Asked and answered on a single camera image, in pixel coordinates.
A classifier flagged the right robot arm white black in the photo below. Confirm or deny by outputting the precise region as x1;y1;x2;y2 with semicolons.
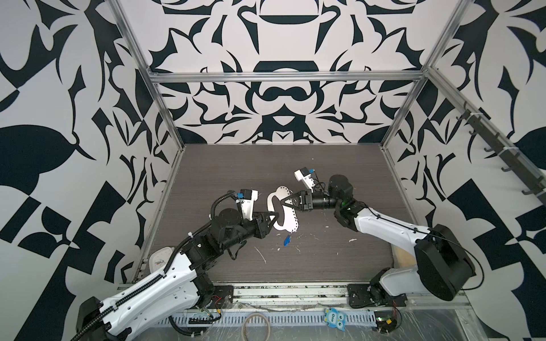
279;173;483;305

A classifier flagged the silver metal key holder plate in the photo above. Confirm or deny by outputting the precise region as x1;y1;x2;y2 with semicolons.
267;186;299;233

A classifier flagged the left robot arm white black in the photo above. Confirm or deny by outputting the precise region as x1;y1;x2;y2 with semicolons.
73;209;279;340

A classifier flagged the black wall hook rack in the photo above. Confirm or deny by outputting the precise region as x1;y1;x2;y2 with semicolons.
455;102;545;205

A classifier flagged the white slotted cable duct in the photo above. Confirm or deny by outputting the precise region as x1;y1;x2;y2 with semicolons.
173;308;377;328

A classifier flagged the green lit circuit board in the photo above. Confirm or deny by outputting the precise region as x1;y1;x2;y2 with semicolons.
375;309;402;335

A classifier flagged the white kitchen timer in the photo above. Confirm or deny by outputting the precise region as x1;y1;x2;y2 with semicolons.
149;247;173;272

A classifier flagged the black corrugated cable conduit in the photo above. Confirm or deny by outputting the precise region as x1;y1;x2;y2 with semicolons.
210;190;237;220

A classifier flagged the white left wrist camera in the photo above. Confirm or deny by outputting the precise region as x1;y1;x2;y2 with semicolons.
236;189;259;221

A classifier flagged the beige tape roll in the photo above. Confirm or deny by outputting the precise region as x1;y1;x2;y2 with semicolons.
241;312;271;341

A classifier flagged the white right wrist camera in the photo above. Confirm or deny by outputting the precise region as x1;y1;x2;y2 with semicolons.
294;167;317;191

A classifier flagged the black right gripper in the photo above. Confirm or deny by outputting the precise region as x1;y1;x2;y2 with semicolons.
284;192;344;214

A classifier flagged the blue owl toy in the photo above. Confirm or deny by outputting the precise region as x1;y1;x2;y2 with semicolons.
324;308;347;331

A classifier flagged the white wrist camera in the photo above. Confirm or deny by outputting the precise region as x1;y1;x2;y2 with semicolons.
236;189;259;221
294;167;317;191

